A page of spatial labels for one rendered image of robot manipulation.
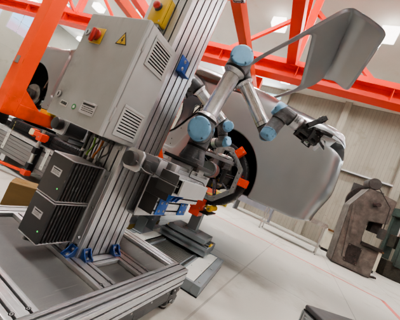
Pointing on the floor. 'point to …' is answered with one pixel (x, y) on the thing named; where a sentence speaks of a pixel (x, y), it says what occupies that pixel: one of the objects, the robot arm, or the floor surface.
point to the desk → (253, 205)
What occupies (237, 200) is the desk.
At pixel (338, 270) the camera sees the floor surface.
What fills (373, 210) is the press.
